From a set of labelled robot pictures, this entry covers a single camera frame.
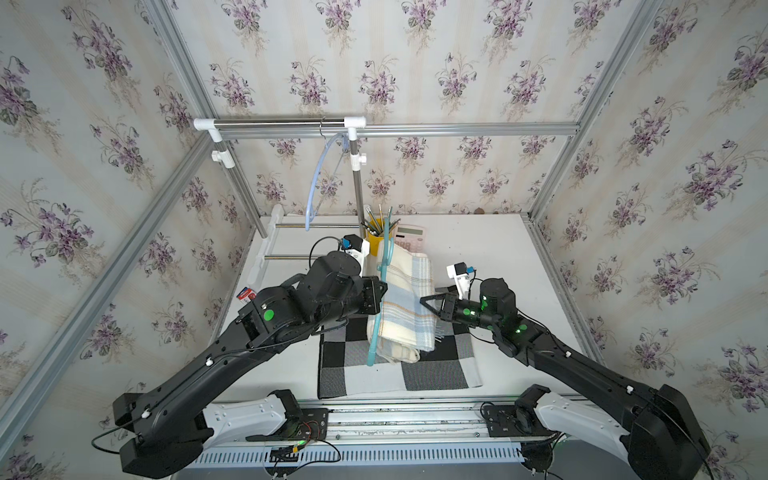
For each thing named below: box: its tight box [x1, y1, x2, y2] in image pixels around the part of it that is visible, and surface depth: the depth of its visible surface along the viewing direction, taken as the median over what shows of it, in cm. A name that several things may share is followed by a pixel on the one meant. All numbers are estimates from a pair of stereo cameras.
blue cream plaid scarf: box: [367, 244, 444, 363], surface depth 73 cm
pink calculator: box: [394, 224, 427, 253], surface depth 113 cm
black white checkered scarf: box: [318, 315, 483, 399], surface depth 83 cm
